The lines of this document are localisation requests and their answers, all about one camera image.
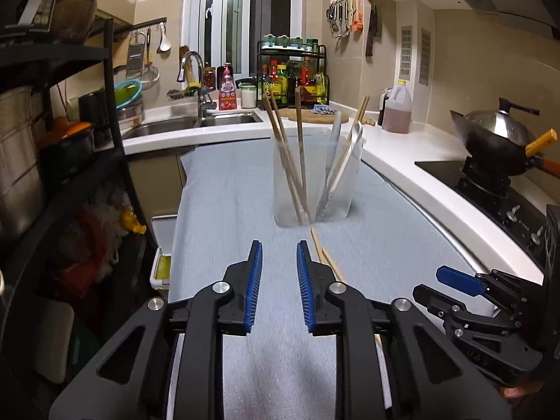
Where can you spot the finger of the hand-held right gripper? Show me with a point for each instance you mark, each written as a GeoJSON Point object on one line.
{"type": "Point", "coordinates": [437, 302]}
{"type": "Point", "coordinates": [459, 280]}

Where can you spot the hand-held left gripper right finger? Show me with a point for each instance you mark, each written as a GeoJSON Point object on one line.
{"type": "Point", "coordinates": [305, 288]}

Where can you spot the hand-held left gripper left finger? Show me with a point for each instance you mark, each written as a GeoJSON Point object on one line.
{"type": "Point", "coordinates": [253, 288]}

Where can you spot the clear plastic container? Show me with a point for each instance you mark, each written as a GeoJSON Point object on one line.
{"type": "Point", "coordinates": [350, 203]}

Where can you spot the person's right hand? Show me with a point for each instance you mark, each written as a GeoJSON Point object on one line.
{"type": "Point", "coordinates": [520, 391]}

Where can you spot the blue grey table cloth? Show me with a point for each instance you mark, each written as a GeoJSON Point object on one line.
{"type": "Point", "coordinates": [227, 210]}

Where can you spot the black burner grate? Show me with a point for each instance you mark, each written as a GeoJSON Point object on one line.
{"type": "Point", "coordinates": [481, 179]}

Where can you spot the white lidded bin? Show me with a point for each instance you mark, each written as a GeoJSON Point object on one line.
{"type": "Point", "coordinates": [162, 232]}

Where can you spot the black glass stove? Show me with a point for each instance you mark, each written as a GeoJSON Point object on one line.
{"type": "Point", "coordinates": [446, 173]}

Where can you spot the black wok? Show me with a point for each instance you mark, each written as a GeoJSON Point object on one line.
{"type": "Point", "coordinates": [490, 148]}

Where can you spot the yellow plastic object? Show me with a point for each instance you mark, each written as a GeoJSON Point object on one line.
{"type": "Point", "coordinates": [133, 223]}

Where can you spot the steel wok lid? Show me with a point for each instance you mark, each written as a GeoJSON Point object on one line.
{"type": "Point", "coordinates": [498, 122]}

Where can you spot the red plastic bag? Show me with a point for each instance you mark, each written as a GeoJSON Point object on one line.
{"type": "Point", "coordinates": [87, 253]}

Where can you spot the steel sink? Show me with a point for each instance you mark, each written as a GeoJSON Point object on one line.
{"type": "Point", "coordinates": [227, 119]}

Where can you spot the round wooden cutting board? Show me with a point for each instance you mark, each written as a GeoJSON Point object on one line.
{"type": "Point", "coordinates": [297, 116]}

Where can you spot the cooking oil jug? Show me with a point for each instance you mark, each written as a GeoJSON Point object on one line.
{"type": "Point", "coordinates": [398, 113]}

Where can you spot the small brown food pieces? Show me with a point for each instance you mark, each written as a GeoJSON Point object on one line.
{"type": "Point", "coordinates": [367, 121]}

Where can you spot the blue dish cloth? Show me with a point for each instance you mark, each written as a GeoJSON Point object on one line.
{"type": "Point", "coordinates": [323, 110]}

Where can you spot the white jar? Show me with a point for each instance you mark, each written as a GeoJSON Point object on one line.
{"type": "Point", "coordinates": [248, 96]}

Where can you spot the red label soap bottle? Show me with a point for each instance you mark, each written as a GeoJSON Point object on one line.
{"type": "Point", "coordinates": [227, 92]}

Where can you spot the steel kitchen faucet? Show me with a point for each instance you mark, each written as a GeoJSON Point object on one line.
{"type": "Point", "coordinates": [202, 96]}

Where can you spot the black sink caddy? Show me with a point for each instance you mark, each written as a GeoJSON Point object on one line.
{"type": "Point", "coordinates": [181, 93]}

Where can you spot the row of sauce bottles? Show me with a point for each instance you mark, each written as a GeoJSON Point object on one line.
{"type": "Point", "coordinates": [284, 78]}

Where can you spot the red jar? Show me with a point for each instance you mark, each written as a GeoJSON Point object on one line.
{"type": "Point", "coordinates": [209, 78]}

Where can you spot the green plastic basin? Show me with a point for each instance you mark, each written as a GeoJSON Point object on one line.
{"type": "Point", "coordinates": [127, 94]}

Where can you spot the black spice rack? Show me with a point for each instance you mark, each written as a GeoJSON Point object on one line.
{"type": "Point", "coordinates": [324, 57]}

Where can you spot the black kettle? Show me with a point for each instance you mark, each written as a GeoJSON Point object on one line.
{"type": "Point", "coordinates": [94, 113]}

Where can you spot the black shelf rack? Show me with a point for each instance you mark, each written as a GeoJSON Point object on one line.
{"type": "Point", "coordinates": [113, 96]}

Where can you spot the orange lidded pot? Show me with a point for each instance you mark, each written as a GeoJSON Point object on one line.
{"type": "Point", "coordinates": [68, 140]}

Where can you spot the row of green lidded jars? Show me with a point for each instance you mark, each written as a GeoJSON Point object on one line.
{"type": "Point", "coordinates": [284, 41]}

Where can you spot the steel grater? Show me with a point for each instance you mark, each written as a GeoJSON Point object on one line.
{"type": "Point", "coordinates": [134, 57]}

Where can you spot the white ladle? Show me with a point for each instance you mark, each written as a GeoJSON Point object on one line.
{"type": "Point", "coordinates": [164, 43]}

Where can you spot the hanging cleaver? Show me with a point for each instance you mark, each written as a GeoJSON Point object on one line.
{"type": "Point", "coordinates": [372, 30]}

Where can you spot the large steel pot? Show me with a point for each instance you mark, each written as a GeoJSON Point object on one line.
{"type": "Point", "coordinates": [17, 162]}

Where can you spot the hanging kitchen tools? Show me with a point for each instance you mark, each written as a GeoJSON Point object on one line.
{"type": "Point", "coordinates": [341, 13]}

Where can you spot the window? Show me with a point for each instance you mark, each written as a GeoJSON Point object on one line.
{"type": "Point", "coordinates": [236, 8]}

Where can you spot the brown bowl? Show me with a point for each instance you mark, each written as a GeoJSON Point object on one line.
{"type": "Point", "coordinates": [74, 17]}

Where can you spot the wall vent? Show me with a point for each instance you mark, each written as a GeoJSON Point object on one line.
{"type": "Point", "coordinates": [406, 52]}

